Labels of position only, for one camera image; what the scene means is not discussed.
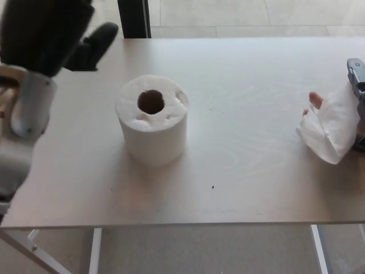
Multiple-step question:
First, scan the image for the person's bare hand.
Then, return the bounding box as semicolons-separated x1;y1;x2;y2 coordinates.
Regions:
302;91;326;116

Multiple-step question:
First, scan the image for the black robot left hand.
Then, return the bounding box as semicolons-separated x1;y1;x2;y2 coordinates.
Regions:
0;0;119;78

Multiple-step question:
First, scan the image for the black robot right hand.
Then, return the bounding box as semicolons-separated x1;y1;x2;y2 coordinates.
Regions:
346;58;365;152

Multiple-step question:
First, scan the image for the torn white toilet paper piece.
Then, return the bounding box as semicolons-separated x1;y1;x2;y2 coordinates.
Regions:
295;81;360;166

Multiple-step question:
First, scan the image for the white toilet paper roll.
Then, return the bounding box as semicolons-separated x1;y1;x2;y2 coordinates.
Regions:
115;74;191;167

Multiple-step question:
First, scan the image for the white straight table leg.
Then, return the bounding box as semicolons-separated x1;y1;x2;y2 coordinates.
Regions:
310;224;329;274
88;227;103;274

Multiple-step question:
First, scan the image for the white slanted table leg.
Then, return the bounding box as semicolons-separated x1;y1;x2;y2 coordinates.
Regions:
0;228;72;274

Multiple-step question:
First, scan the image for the black vertical post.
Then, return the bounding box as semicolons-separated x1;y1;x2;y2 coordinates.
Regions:
117;0;152;39

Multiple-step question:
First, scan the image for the white metal table bracket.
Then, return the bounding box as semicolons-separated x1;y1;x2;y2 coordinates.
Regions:
26;228;41;252

